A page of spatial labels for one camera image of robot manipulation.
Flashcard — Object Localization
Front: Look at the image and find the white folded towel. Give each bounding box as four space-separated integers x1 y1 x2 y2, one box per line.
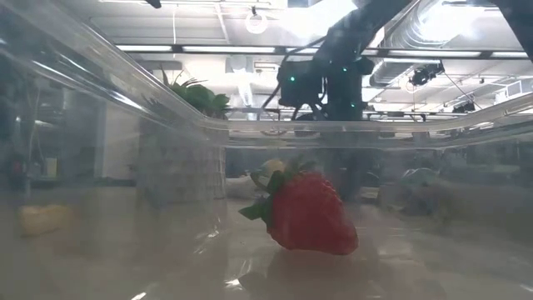
226 174 262 200

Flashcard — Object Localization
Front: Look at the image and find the red toy strawberry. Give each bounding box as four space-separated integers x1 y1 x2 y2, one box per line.
239 160 360 256

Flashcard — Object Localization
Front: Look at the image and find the succulent in white patterned pot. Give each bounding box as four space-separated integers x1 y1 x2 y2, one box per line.
137 68 231 201

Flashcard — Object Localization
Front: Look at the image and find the silver ventilation duct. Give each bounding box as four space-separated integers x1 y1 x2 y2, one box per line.
370 0 533 87

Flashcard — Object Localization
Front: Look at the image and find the black ceiling-hung camera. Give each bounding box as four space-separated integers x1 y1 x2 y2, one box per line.
409 62 446 88

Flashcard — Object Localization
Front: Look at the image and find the clear plastic tupperware container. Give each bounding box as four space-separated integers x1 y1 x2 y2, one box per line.
0 0 533 300

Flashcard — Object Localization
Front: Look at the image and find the black crossbar with light strips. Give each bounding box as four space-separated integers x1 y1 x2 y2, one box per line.
115 43 533 59

